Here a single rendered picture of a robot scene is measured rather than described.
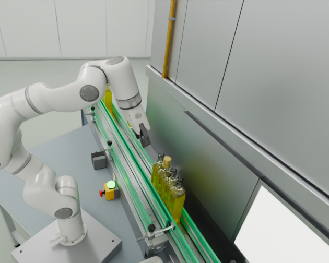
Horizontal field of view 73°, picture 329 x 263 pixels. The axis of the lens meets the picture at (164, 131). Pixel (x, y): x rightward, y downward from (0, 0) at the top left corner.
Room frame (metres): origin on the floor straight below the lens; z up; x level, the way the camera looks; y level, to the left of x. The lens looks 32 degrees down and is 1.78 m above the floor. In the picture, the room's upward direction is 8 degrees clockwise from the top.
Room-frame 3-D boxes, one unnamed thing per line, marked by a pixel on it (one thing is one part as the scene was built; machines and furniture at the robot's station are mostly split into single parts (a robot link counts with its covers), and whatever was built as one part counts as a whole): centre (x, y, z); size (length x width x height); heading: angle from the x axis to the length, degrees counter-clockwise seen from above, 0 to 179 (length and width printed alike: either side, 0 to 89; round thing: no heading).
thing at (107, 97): (1.64, 0.49, 1.02); 0.06 x 0.06 x 0.28; 31
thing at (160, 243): (0.56, -0.04, 0.85); 0.09 x 0.04 x 0.07; 121
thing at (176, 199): (0.68, -0.09, 0.99); 0.06 x 0.06 x 0.21; 31
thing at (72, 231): (0.58, 0.36, 0.89); 0.16 x 0.13 x 0.15; 146
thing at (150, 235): (0.55, -0.02, 0.95); 0.17 x 0.03 x 0.12; 121
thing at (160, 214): (1.36, 0.39, 0.93); 1.75 x 0.01 x 0.08; 31
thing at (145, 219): (1.32, 0.45, 0.93); 1.75 x 0.01 x 0.08; 31
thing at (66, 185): (0.59, 0.35, 1.04); 0.13 x 0.10 x 0.16; 23
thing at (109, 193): (0.88, 0.26, 0.79); 0.07 x 0.07 x 0.07; 31
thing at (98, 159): (1.12, 0.40, 0.79); 0.08 x 0.08 x 0.08; 31
